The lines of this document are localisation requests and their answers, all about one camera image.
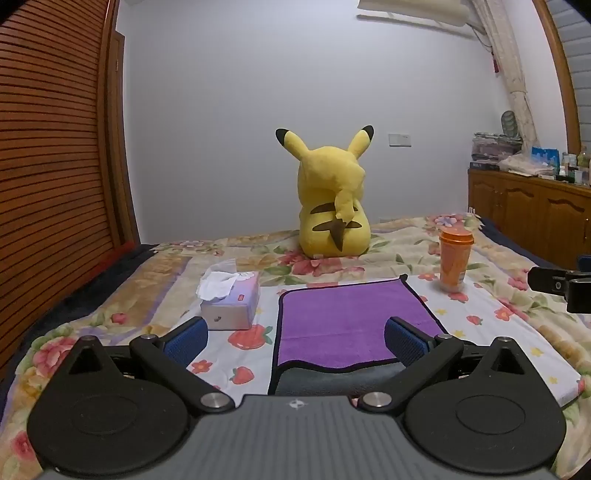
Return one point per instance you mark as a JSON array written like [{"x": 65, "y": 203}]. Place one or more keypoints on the wooden louvered wardrobe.
[{"x": 55, "y": 138}]

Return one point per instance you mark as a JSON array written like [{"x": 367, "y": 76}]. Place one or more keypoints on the purple tissue box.
[{"x": 231, "y": 304}]

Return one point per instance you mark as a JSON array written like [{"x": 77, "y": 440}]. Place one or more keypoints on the purple towel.
[{"x": 351, "y": 318}]

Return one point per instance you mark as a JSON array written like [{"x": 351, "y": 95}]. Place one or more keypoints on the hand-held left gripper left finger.
[{"x": 187, "y": 344}]

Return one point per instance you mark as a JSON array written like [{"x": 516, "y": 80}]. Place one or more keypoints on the white wall switch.
[{"x": 400, "y": 140}]

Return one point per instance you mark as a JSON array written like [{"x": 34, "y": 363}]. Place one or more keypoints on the beige folded cloth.
[{"x": 526, "y": 165}]

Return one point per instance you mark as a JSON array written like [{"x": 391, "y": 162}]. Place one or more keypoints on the white air conditioner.
[{"x": 415, "y": 11}]

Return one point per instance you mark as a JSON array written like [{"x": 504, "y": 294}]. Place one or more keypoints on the wooden window frame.
[{"x": 556, "y": 60}]

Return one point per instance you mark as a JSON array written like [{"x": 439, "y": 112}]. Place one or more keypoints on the wooden cabinet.
[{"x": 526, "y": 212}]

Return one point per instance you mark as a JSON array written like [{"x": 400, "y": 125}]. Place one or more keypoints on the green bottle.
[{"x": 583, "y": 159}]

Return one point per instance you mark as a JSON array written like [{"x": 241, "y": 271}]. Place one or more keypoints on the white bottle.
[{"x": 566, "y": 162}]

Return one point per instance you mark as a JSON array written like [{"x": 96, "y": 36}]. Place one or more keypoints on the yellow plush toy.
[{"x": 330, "y": 198}]

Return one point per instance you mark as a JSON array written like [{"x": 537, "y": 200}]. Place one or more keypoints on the orange cup with lid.
[{"x": 455, "y": 261}]

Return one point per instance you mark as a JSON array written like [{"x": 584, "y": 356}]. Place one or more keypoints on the cream lace curtain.
[{"x": 512, "y": 69}]

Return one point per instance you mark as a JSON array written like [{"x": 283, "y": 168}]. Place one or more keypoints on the dark grey towel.
[{"x": 332, "y": 381}]

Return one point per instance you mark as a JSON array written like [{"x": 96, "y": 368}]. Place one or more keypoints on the clutter on cabinet top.
[{"x": 494, "y": 147}]

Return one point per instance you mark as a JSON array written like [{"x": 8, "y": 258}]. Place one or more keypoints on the grey window blind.
[{"x": 577, "y": 55}]

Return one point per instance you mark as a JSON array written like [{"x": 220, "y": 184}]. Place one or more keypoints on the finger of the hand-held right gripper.
[
  {"x": 581, "y": 297},
  {"x": 547, "y": 279}
]

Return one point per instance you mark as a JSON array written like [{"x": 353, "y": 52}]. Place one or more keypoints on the floral bed sheet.
[{"x": 489, "y": 323}]

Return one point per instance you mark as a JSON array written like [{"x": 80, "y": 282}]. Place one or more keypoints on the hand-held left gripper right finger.
[{"x": 404, "y": 344}]

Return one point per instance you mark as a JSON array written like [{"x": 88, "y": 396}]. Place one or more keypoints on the blue packet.
[{"x": 545, "y": 156}]

